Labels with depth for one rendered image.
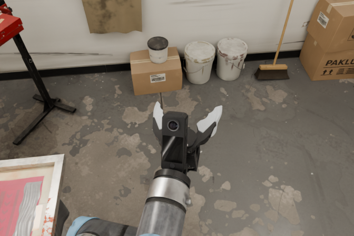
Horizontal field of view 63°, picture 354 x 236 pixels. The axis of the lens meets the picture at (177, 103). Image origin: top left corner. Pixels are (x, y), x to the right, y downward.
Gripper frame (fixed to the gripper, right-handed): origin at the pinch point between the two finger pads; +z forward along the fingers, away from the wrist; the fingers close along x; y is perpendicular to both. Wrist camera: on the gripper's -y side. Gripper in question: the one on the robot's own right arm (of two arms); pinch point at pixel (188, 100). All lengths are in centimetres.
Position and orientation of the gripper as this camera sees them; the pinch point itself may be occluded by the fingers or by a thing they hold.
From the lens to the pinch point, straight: 66.4
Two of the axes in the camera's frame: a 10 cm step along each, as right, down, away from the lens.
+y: 1.3, 6.9, 7.2
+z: 2.0, -7.3, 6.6
